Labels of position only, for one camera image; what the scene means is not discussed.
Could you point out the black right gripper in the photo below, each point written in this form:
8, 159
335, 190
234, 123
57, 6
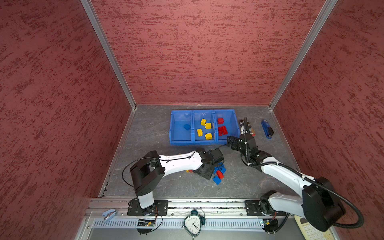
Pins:
235, 140

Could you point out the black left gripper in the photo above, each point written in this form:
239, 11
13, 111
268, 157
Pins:
208, 175

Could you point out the red lego brick long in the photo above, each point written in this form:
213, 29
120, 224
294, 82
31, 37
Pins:
222, 131

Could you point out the red lego brick square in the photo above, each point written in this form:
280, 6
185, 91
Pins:
220, 120

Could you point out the yellow lego brick pile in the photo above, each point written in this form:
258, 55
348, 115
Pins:
208, 126

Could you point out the blue lego brick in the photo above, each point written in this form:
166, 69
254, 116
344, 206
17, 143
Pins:
187, 127
217, 180

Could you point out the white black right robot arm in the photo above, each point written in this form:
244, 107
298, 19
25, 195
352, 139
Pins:
316, 200

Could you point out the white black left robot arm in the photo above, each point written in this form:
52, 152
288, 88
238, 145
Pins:
148, 171

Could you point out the plaid glasses case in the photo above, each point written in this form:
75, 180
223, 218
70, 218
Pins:
246, 129

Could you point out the blue right plastic bin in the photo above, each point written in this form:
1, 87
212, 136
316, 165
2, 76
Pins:
226, 125

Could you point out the red lego brick lower right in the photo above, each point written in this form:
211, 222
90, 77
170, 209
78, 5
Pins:
219, 175

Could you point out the blue lego brick bottom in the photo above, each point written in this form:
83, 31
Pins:
217, 180

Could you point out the blue stapler on table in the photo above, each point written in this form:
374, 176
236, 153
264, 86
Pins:
268, 130

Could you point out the blue left plastic bin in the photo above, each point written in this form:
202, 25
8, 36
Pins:
177, 134

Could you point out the white alarm clock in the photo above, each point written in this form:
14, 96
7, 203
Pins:
193, 223

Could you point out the yellow calculator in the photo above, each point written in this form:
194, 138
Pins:
310, 232

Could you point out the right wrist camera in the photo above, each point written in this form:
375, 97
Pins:
248, 145

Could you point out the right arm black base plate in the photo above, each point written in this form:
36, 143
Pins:
253, 209

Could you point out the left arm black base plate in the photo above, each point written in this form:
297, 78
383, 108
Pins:
159, 207

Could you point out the blue stapler on rail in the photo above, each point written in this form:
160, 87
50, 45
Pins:
109, 214

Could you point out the aluminium front rail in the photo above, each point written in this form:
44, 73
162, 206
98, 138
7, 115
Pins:
220, 214

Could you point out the right aluminium corner post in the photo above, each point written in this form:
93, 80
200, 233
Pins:
318, 24

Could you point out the aluminium corner post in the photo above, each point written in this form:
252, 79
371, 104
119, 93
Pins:
92, 15
318, 24

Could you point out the left aluminium corner post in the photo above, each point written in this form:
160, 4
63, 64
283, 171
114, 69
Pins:
92, 15

